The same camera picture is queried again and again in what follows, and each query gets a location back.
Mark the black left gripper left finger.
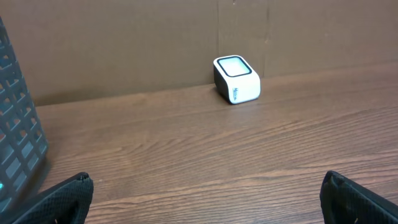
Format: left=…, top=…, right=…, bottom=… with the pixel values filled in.
left=9, top=172, right=94, bottom=223

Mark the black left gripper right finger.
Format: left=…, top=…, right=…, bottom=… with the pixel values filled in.
left=320, top=170, right=397, bottom=224

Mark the white barcode scanner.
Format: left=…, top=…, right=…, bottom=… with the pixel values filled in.
left=213, top=55, right=261, bottom=105

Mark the grey plastic mesh basket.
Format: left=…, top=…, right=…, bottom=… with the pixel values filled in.
left=1, top=22, right=48, bottom=212

